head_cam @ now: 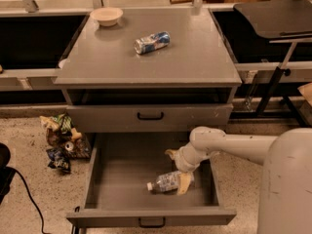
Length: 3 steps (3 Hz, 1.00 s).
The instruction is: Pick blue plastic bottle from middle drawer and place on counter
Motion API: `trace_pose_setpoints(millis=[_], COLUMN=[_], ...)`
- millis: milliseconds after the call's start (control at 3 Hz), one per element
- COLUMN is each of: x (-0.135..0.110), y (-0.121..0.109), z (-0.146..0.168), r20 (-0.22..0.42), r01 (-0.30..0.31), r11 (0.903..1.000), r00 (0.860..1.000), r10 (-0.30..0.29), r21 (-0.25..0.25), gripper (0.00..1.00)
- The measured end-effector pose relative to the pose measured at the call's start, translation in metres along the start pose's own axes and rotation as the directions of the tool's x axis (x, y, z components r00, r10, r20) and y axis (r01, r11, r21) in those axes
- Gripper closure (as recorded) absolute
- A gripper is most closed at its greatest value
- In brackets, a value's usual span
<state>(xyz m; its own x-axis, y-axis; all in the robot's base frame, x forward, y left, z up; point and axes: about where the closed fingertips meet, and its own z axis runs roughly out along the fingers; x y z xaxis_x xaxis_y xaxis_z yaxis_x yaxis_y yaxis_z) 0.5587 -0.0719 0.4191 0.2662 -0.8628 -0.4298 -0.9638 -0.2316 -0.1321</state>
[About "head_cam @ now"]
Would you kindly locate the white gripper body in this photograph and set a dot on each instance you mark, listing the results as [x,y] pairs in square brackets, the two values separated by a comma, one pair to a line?
[182,162]

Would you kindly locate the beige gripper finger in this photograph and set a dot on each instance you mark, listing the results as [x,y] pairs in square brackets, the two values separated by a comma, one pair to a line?
[171,153]
[184,180]

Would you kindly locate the clear blue plastic water bottle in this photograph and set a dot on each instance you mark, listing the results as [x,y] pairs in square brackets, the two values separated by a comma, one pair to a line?
[164,183]

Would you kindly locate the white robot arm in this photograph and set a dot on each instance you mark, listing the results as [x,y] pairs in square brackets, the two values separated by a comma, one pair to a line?
[285,198]

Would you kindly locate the grey drawer cabinet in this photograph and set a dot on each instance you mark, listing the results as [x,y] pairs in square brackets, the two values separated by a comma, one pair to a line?
[195,68]

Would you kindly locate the open grey middle drawer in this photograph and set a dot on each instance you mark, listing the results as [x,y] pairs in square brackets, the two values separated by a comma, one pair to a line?
[117,196]

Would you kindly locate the wooden stick on back counter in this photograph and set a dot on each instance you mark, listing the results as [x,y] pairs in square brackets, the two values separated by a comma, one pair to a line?
[180,1]

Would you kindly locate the small can on floor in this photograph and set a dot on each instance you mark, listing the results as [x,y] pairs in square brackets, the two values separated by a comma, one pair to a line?
[69,146]

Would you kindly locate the dark blue snack bag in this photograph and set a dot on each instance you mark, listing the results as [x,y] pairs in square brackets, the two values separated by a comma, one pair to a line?
[58,159]

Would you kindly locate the crushed blue soda can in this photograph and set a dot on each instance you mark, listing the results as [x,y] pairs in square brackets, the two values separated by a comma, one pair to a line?
[152,42]

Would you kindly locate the green chip bag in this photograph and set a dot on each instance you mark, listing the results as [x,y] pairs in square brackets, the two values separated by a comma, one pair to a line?
[56,123]

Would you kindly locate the brown snack bag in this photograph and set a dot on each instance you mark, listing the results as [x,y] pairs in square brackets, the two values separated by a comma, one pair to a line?
[81,149]

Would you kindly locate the white ceramic bowl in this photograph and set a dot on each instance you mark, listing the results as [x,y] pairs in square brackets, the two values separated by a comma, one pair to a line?
[106,16]

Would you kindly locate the black object at left edge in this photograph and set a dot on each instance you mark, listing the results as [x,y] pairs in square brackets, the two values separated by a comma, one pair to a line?
[6,173]

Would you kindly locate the black upper drawer handle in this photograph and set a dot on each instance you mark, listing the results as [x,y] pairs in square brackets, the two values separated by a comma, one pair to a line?
[143,117]

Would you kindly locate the black drawer handle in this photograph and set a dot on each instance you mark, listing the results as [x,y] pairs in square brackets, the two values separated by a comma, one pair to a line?
[143,117]
[151,222]

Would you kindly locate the black middle drawer handle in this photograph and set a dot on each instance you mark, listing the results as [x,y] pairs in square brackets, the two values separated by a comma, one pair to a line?
[151,222]

